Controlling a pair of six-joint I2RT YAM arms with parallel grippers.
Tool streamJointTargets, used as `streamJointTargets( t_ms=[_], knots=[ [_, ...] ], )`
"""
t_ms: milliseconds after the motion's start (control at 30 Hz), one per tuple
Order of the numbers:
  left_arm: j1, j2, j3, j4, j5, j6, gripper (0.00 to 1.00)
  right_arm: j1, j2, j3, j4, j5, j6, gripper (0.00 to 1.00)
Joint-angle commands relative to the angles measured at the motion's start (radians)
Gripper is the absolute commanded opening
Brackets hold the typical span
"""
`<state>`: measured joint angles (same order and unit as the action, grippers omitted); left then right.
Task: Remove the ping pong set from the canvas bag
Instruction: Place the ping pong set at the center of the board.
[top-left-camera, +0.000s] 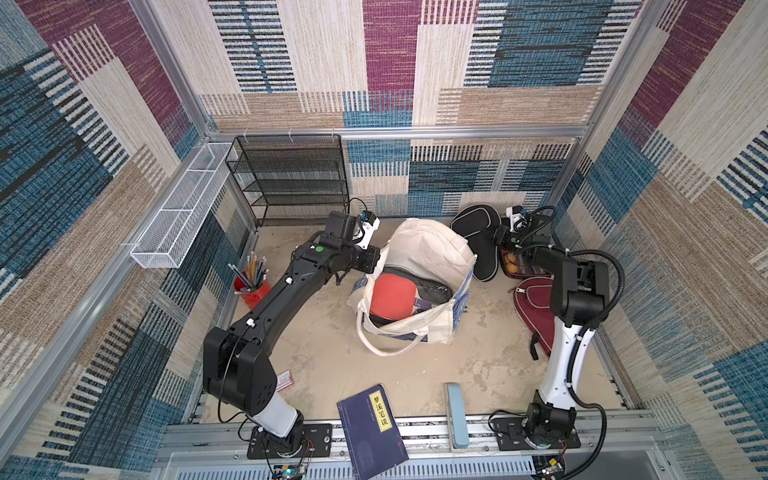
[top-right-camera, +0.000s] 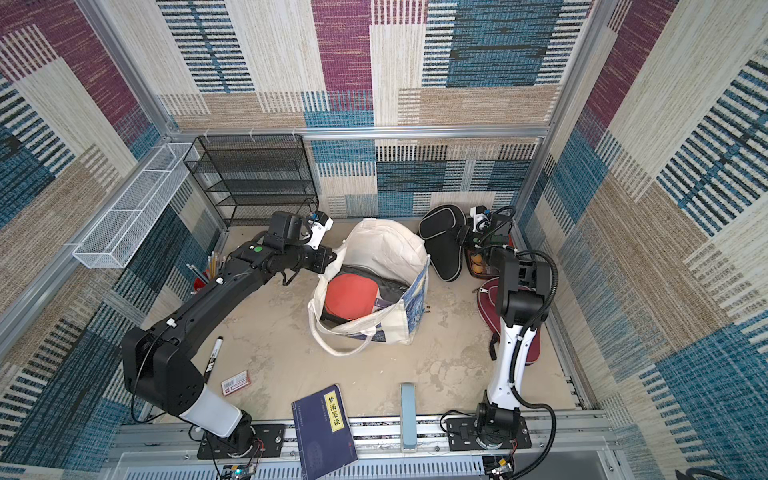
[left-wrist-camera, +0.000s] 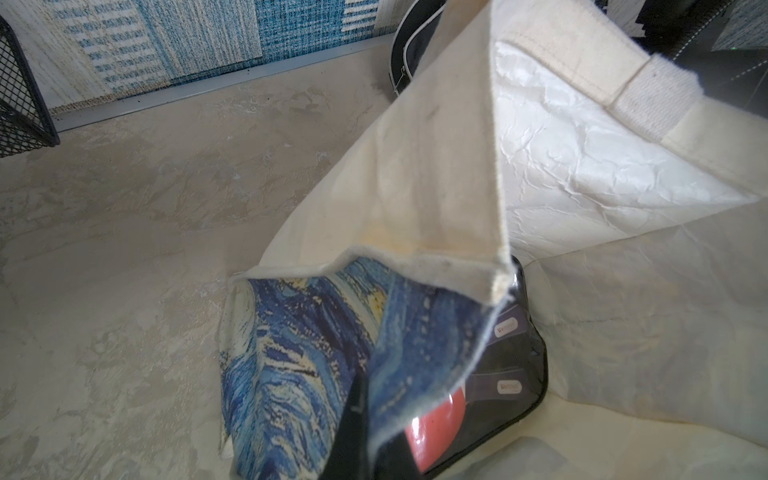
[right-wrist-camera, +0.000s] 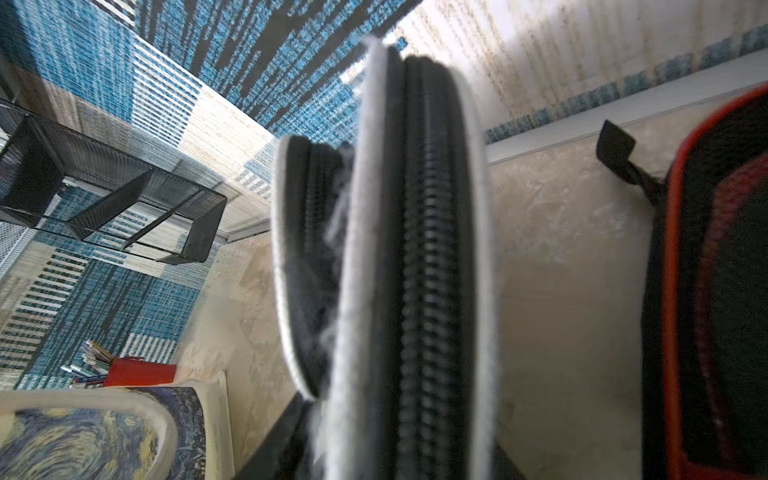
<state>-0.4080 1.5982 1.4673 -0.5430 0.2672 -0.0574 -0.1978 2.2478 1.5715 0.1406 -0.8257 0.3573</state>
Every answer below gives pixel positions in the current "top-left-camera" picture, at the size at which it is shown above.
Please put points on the black paddle cover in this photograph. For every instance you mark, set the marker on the black paddle cover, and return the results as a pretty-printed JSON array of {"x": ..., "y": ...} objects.
[{"x": 477, "y": 224}]

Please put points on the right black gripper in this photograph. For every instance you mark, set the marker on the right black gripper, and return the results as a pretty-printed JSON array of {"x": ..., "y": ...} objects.
[{"x": 509, "y": 241}]

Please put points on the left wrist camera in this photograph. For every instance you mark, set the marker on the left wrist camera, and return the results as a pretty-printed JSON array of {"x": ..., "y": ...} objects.
[{"x": 368, "y": 223}]

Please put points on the black red mesh case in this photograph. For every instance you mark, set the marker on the black red mesh case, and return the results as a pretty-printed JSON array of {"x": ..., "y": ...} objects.
[{"x": 525, "y": 269}]

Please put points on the dark blue book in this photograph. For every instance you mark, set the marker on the dark blue book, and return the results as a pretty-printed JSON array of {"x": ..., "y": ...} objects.
[{"x": 374, "y": 442}]

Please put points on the white canvas tote bag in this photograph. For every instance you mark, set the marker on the white canvas tote bag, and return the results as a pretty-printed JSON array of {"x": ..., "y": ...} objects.
[{"x": 427, "y": 249}]

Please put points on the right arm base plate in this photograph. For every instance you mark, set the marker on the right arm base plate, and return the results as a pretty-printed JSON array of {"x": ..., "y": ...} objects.
[{"x": 511, "y": 434}]

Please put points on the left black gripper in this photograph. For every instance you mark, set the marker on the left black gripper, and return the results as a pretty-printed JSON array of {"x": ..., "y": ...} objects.
[{"x": 373, "y": 256}]

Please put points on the red ping pong paddle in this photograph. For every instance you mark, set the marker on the red ping pong paddle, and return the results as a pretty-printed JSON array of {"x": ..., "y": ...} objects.
[{"x": 398, "y": 295}]

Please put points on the white wire mesh basket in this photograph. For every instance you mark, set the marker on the white wire mesh basket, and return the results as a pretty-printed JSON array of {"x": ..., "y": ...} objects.
[{"x": 170, "y": 234}]

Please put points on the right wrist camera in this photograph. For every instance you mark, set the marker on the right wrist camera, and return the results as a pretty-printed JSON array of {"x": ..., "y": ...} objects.
[{"x": 519, "y": 219}]

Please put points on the light blue eraser block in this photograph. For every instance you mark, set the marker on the light blue eraser block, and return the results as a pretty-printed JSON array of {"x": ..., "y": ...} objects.
[{"x": 456, "y": 417}]

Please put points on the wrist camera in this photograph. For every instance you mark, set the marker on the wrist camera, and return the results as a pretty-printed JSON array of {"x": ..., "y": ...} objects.
[
  {"x": 368, "y": 223},
  {"x": 519, "y": 219}
]

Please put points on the red pencil cup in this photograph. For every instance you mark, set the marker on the red pencil cup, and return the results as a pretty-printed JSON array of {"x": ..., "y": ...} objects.
[{"x": 251, "y": 284}]

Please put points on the maroon paddle cover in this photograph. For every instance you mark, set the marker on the maroon paddle cover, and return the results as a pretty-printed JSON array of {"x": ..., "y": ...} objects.
[{"x": 532, "y": 302}]

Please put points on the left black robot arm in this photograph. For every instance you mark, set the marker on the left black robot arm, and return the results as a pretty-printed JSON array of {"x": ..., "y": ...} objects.
[{"x": 236, "y": 361}]

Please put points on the black wire mesh shelf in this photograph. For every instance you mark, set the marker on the black wire mesh shelf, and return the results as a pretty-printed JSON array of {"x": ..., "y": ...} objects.
[{"x": 290, "y": 179}]

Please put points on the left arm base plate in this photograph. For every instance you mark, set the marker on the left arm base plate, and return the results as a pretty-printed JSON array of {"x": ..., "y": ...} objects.
[{"x": 303, "y": 441}]

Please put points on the small red white card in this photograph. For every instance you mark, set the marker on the small red white card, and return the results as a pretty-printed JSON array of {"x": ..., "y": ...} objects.
[{"x": 284, "y": 381}]

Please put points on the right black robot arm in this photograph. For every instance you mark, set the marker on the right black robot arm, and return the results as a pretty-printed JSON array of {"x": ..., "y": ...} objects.
[{"x": 579, "y": 302}]

